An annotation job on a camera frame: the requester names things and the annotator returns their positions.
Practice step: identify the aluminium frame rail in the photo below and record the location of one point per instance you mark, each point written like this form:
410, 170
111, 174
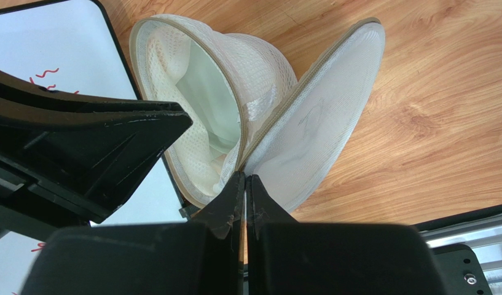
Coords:
479, 253

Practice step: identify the white bra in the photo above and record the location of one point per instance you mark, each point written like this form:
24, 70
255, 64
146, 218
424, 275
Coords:
204, 87

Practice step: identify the white mesh laundry bag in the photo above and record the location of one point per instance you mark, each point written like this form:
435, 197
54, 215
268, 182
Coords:
292, 130

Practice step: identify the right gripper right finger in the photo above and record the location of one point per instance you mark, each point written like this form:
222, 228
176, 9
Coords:
291, 257

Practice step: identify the whiteboard with red writing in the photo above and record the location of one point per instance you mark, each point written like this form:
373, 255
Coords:
68, 46

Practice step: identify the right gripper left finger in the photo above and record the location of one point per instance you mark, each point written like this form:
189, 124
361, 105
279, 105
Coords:
200, 256

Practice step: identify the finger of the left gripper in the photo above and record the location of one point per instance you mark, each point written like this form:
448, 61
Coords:
68, 159

